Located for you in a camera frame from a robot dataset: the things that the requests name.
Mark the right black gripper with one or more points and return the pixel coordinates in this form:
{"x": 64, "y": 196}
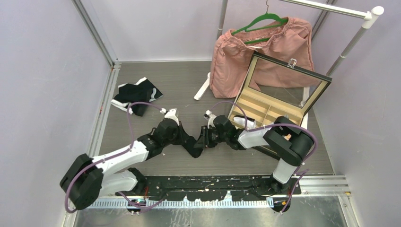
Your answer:
{"x": 205, "y": 141}

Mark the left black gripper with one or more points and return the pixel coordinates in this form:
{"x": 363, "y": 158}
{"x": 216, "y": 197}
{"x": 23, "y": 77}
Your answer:
{"x": 178, "y": 129}

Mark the white black-trimmed underwear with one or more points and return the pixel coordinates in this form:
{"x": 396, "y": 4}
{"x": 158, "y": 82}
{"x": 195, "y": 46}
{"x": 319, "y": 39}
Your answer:
{"x": 248, "y": 122}

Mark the plain black underwear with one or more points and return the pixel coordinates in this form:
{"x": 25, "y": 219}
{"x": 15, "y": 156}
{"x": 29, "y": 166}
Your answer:
{"x": 188, "y": 143}

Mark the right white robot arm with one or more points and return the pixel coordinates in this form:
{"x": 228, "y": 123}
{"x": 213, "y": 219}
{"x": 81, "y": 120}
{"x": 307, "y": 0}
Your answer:
{"x": 291, "y": 142}

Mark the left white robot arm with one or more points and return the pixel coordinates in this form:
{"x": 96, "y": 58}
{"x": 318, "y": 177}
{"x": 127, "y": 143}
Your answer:
{"x": 89, "y": 178}

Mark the black white-trimmed underwear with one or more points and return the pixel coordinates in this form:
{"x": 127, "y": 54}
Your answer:
{"x": 142, "y": 91}

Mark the black compartment storage box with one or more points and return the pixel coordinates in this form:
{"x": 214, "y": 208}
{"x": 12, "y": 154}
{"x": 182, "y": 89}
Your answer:
{"x": 274, "y": 88}

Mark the pink hanging shorts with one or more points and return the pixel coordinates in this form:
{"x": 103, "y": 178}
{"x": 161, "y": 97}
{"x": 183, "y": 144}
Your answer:
{"x": 232, "y": 55}

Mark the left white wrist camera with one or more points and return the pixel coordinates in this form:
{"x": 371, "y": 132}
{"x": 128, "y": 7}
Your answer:
{"x": 171, "y": 114}

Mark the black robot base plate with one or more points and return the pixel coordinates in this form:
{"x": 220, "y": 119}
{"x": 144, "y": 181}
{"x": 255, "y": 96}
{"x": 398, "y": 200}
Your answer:
{"x": 208, "y": 187}

